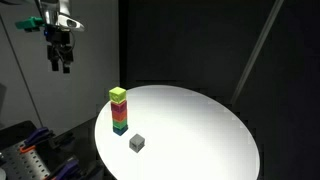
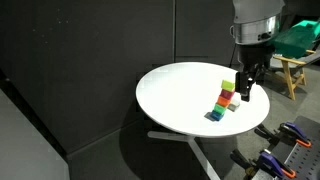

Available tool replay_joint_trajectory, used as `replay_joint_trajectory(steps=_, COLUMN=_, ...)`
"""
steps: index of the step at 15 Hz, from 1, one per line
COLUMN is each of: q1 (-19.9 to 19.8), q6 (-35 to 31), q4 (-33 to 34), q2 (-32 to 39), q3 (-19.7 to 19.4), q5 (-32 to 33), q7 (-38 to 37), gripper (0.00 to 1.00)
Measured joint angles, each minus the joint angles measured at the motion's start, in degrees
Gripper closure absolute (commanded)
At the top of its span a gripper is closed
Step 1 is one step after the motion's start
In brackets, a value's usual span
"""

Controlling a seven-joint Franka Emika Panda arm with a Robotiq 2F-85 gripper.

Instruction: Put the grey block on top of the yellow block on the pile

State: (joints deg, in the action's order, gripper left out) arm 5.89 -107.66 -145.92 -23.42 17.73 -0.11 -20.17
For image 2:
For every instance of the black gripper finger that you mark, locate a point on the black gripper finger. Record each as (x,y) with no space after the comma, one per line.
(246,97)
(241,83)

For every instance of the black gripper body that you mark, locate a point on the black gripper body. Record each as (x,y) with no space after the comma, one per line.
(255,60)

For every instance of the grey block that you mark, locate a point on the grey block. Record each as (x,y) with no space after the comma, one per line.
(234,105)

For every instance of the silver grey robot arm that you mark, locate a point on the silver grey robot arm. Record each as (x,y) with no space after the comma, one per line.
(256,23)

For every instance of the yellow-green block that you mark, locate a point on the yellow-green block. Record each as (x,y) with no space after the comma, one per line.
(227,85)

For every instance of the magenta block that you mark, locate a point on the magenta block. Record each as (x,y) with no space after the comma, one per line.
(227,94)

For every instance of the orange block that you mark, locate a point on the orange block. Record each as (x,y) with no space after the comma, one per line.
(223,101)

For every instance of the green block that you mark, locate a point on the green block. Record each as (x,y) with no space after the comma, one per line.
(219,109)

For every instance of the blue block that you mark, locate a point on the blue block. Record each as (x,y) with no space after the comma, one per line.
(216,115)

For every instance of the purple orange clamp rear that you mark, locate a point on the purple orange clamp rear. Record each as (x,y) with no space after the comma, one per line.
(294,131)

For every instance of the purple orange clamp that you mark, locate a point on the purple orange clamp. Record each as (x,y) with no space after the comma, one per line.
(294,131)
(273,166)

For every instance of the round white table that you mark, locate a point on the round white table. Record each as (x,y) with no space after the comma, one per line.
(180,96)

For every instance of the purple orange clamp front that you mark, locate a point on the purple orange clamp front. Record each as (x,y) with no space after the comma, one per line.
(273,166)

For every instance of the black perforated breadboard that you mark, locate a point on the black perforated breadboard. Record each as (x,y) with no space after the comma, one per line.
(303,159)

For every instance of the black clamp handle rear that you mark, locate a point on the black clamp handle rear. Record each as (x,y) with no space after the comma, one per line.
(263,132)

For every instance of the black clamp handle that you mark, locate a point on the black clamp handle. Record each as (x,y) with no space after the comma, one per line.
(263,132)
(248,165)

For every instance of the black clamp handle front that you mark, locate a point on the black clamp handle front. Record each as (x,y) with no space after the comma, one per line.
(248,165)

